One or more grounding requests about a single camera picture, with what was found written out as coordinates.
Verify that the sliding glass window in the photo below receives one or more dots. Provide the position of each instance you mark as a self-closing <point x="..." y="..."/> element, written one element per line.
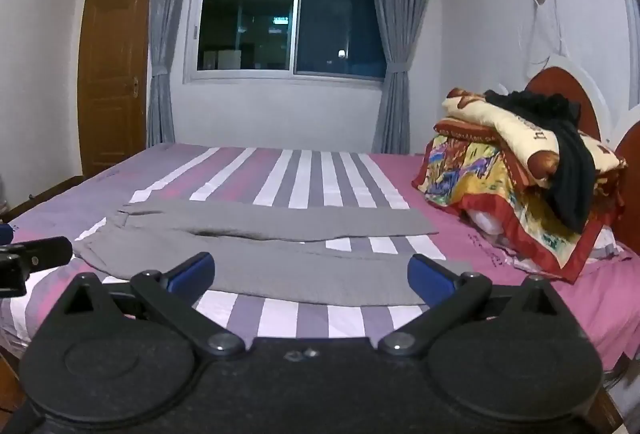
<point x="290" y="3"/>

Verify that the black garment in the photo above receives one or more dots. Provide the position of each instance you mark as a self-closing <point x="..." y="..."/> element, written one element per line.
<point x="575" y="174"/>

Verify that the cream printed blanket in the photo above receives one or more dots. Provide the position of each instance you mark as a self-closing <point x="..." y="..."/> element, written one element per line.
<point x="515" y="126"/>

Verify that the red printed cushion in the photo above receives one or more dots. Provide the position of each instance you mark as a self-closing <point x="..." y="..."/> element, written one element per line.
<point x="462" y="127"/>

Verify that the red and white headboard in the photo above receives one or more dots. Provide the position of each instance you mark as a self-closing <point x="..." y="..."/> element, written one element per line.
<point x="560" y="83"/>

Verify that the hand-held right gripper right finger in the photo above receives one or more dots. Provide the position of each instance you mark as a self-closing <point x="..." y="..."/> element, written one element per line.
<point x="429" y="277"/>

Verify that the bed with striped sheet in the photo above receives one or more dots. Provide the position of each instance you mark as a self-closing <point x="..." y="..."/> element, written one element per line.
<point x="310" y="174"/>

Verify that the colourful red-bordered blanket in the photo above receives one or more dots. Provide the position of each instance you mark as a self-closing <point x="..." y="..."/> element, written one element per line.
<point x="475" y="174"/>

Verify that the brown wooden door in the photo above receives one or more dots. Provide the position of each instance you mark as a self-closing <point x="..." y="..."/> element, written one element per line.
<point x="112" y="78"/>

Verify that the grey curtain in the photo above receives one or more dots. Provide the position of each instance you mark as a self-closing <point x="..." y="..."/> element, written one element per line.
<point x="162" y="63"/>
<point x="395" y="38"/>

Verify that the grey pants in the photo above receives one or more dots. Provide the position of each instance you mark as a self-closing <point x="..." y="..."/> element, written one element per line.
<point x="300" y="221"/>

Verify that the white pillow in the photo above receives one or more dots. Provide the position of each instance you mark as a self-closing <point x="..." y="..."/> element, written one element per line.
<point x="487" y="221"/>

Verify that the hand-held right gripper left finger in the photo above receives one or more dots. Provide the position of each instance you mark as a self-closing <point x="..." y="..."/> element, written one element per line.
<point x="192" y="272"/>

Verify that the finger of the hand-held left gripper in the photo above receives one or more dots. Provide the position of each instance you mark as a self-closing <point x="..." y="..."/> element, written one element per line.
<point x="5" y="234"/>
<point x="47" y="251"/>

